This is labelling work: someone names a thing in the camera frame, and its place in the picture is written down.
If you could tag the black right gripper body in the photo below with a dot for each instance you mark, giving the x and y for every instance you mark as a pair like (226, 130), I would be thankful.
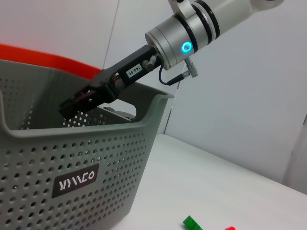
(124, 74)

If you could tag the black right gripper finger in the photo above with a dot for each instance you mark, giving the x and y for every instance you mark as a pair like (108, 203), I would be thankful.
(84, 89)
(81, 105)

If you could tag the grey perforated storage basket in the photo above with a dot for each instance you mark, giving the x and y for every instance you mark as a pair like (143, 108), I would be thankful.
(72, 148)

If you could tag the green toy brick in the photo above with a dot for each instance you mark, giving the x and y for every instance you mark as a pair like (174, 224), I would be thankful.
(192, 224)

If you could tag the small red toy cube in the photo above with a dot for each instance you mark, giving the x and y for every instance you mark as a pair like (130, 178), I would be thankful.
(230, 228)

